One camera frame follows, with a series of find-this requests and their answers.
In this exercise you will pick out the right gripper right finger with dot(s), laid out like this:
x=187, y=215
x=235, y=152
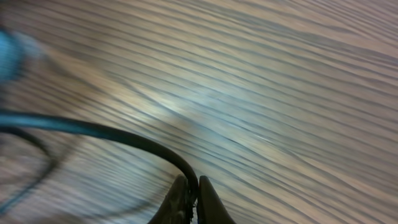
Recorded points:
x=210, y=209

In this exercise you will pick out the black cable bundle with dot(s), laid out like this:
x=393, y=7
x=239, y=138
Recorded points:
x=11, y=122

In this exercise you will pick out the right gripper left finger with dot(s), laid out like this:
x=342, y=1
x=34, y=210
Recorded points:
x=173, y=209

